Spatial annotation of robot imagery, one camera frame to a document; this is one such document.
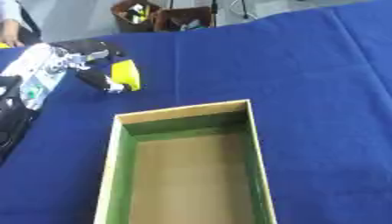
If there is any cardboard box with green inside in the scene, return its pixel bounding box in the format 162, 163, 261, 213
92, 98, 279, 224

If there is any brown box with items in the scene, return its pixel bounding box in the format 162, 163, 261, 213
110, 0, 163, 33
153, 6, 216, 32

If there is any person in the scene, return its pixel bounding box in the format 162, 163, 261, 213
0, 0, 43, 48

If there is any black tripod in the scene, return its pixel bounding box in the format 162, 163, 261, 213
208, 0, 257, 20

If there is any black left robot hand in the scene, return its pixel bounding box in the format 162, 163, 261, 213
49, 38, 129, 95

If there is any yellow block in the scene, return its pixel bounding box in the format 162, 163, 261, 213
108, 59, 143, 92

